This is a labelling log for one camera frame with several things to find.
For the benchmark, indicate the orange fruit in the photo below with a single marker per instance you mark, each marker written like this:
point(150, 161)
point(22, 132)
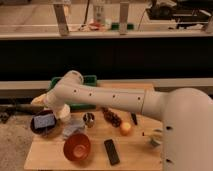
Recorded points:
point(125, 128)

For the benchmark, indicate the orange bowl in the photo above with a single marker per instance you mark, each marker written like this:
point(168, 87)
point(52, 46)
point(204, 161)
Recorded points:
point(77, 147)

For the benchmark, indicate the grey cloth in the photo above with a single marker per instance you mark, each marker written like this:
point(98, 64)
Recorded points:
point(73, 127)

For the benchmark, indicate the dark grape bunch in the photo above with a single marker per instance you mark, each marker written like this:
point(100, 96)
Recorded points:
point(111, 117)

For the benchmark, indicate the dark purple bowl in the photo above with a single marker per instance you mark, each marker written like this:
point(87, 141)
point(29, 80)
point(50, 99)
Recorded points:
point(42, 131)

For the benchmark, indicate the black marker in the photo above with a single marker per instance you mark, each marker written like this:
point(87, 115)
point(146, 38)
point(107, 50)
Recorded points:
point(134, 118)

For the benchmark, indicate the small metal cup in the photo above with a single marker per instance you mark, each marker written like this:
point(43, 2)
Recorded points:
point(89, 119)

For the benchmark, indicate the green tray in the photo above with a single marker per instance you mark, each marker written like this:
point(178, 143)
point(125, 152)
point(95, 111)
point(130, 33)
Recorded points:
point(89, 80)

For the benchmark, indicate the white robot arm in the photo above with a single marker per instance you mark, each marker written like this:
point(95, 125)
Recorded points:
point(186, 115)

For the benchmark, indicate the blue sponge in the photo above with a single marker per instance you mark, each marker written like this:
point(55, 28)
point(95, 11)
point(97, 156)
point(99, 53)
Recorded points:
point(44, 121)

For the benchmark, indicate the black remote control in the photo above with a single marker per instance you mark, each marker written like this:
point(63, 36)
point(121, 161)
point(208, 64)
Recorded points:
point(111, 152)

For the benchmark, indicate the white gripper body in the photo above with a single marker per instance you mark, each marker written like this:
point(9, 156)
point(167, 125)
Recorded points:
point(63, 114)

